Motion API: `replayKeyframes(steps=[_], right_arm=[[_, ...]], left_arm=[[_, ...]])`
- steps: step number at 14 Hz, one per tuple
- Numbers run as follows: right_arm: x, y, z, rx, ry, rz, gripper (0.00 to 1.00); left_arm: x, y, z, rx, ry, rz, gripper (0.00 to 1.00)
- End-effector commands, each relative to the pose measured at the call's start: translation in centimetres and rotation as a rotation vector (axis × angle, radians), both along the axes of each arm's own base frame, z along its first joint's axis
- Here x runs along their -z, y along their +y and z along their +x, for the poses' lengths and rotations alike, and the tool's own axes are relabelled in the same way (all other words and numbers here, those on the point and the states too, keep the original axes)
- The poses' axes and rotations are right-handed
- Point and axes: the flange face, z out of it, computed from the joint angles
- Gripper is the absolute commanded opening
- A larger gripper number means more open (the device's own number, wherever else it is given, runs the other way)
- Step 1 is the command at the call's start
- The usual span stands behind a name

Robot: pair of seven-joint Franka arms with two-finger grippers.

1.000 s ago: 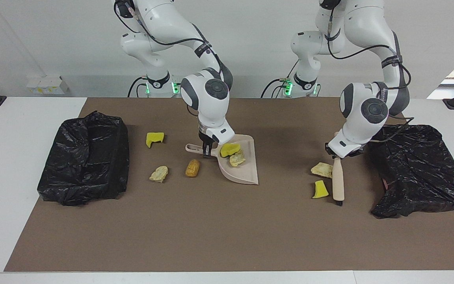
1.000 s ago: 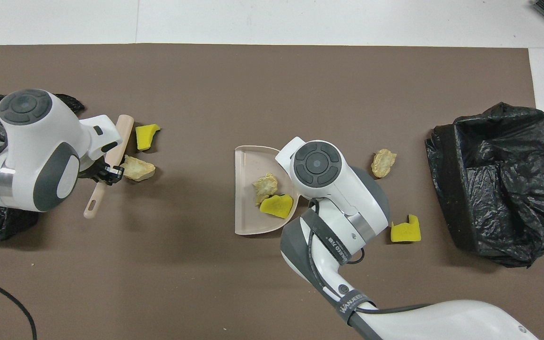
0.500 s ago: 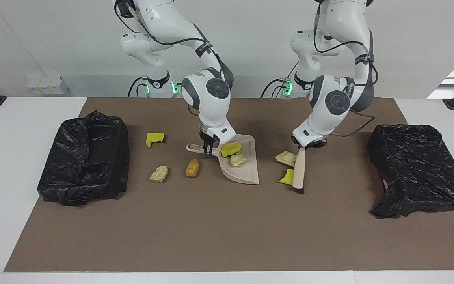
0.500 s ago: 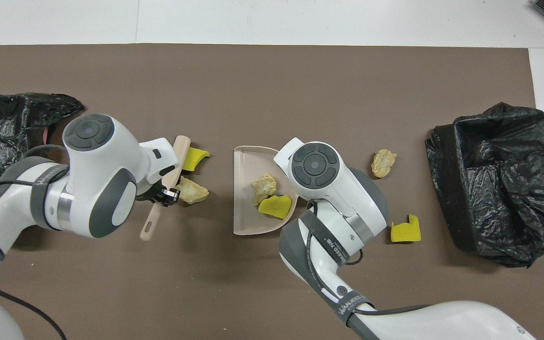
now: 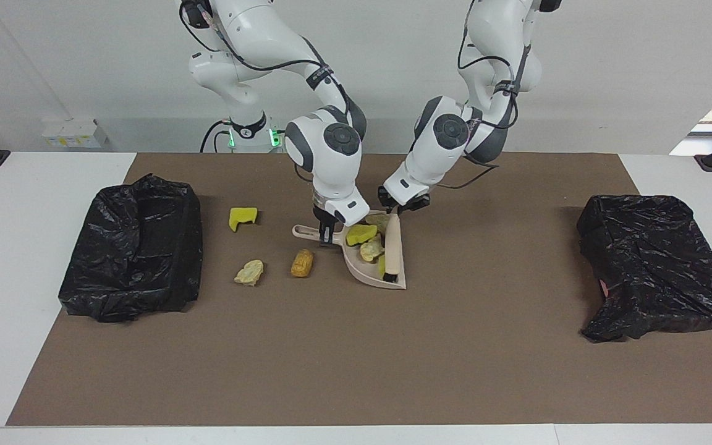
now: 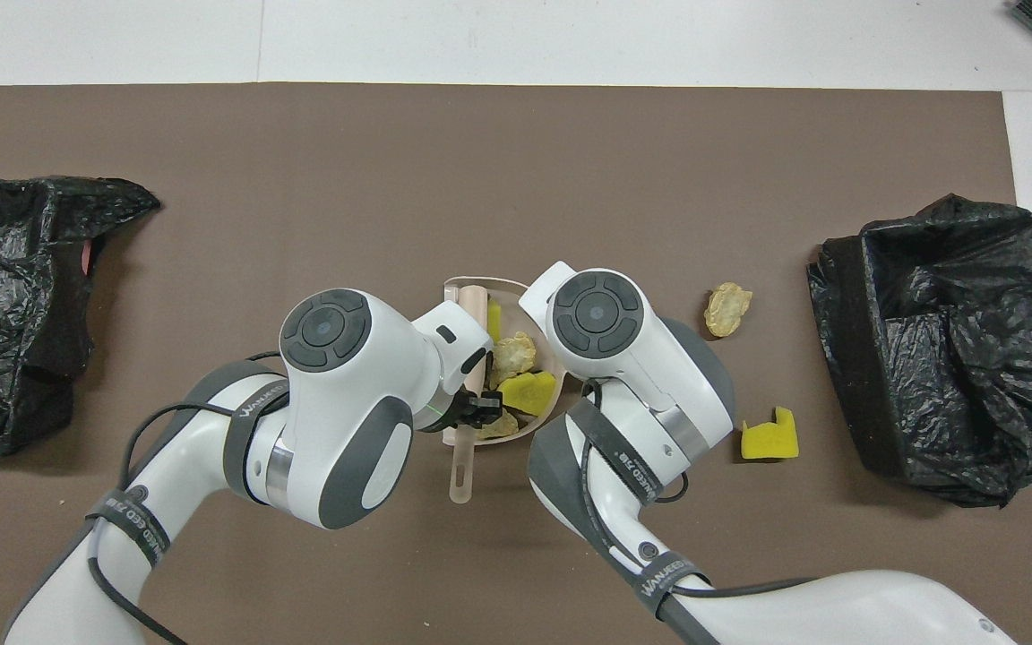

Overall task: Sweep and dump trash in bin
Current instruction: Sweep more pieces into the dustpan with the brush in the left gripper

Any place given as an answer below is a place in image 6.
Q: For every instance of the ribbed beige foam chunk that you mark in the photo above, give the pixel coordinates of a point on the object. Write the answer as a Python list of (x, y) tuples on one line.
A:
[(503, 427)]

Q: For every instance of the yellow sponge wedge with imprint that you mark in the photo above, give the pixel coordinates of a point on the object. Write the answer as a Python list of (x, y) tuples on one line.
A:
[(529, 392)]

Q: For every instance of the beige hand brush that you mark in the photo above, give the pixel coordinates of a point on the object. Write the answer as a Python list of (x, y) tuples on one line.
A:
[(462, 475)]

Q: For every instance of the small yellow sponge wedge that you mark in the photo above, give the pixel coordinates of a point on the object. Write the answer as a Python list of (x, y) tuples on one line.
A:
[(495, 322)]

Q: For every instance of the beige plastic dustpan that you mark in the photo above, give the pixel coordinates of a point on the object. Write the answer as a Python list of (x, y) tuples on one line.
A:
[(511, 291)]

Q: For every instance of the pale beige foam chunk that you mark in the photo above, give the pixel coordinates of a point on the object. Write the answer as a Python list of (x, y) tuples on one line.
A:
[(726, 309)]

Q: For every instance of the notched yellow sponge piece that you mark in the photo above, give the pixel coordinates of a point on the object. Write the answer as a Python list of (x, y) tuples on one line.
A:
[(771, 442)]

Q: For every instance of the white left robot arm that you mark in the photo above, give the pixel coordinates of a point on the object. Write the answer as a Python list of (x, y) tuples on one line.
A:
[(346, 394)]

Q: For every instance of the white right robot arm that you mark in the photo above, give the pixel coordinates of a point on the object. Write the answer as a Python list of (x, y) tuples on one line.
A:
[(623, 340)]

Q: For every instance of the red bin beneath black bag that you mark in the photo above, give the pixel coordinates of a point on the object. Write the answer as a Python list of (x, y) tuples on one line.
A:
[(86, 257)]

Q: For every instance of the brown table mat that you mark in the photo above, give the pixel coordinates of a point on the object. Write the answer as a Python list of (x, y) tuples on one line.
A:
[(480, 152)]

